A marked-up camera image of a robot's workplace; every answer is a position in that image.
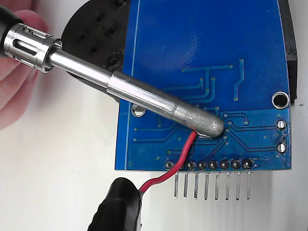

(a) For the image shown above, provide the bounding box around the silver soldering iron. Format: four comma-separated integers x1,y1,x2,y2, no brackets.
0,4,226,139

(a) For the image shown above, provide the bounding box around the blue circuit board with pins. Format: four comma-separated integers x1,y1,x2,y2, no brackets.
114,0,292,201

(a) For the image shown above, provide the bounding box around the bare human hand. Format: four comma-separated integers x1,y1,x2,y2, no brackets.
0,7,50,132

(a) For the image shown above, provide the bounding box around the red wire with metal loop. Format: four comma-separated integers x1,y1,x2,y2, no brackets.
139,131,215,193

